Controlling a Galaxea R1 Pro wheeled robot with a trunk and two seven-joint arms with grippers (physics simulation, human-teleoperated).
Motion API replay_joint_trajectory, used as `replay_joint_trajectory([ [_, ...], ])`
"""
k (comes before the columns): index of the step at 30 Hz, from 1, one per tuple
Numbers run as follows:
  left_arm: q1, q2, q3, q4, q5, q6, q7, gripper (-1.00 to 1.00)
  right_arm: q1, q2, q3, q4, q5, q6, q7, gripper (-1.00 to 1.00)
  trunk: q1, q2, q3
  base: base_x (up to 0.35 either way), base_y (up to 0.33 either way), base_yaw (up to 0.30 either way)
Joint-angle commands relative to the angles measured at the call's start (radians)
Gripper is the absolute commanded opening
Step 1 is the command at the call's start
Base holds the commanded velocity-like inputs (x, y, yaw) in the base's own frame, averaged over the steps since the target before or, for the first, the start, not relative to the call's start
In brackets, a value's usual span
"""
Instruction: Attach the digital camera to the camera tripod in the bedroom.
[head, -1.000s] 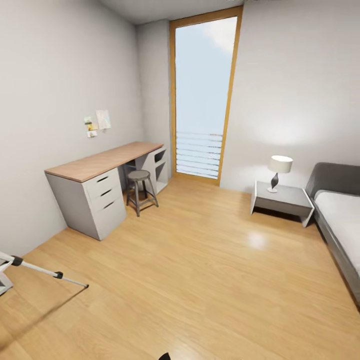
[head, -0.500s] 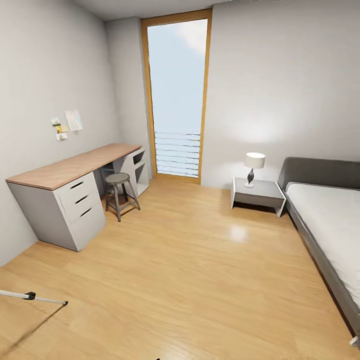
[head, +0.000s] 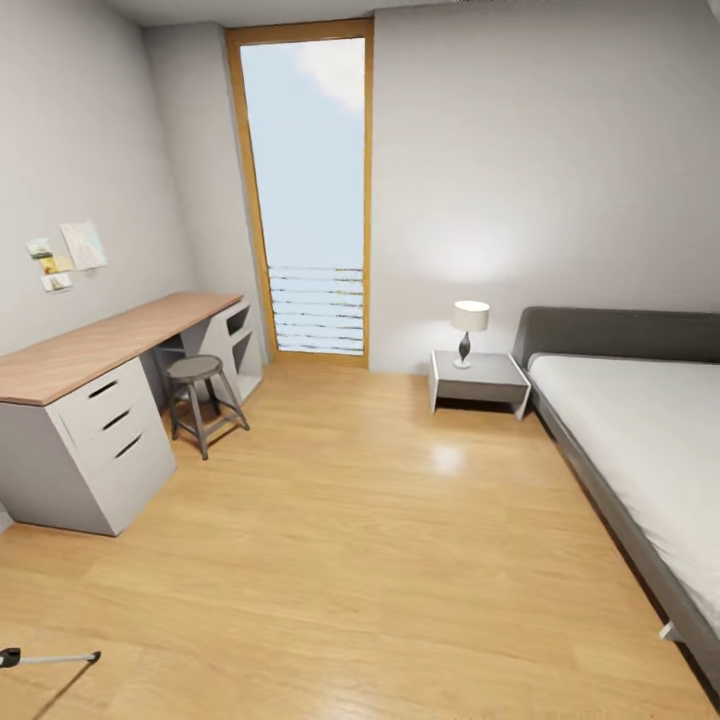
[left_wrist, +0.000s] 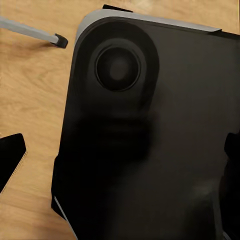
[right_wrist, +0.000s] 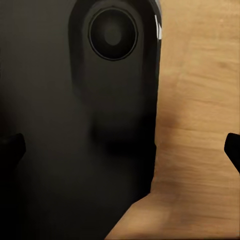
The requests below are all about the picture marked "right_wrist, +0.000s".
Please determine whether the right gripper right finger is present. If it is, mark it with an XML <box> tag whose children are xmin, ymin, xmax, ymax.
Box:
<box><xmin>224</xmin><ymin>133</ymin><xmax>240</xmax><ymax>173</ymax></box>

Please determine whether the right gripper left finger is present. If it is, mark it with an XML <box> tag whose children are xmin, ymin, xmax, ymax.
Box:
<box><xmin>0</xmin><ymin>133</ymin><xmax>26</xmax><ymax>193</ymax></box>

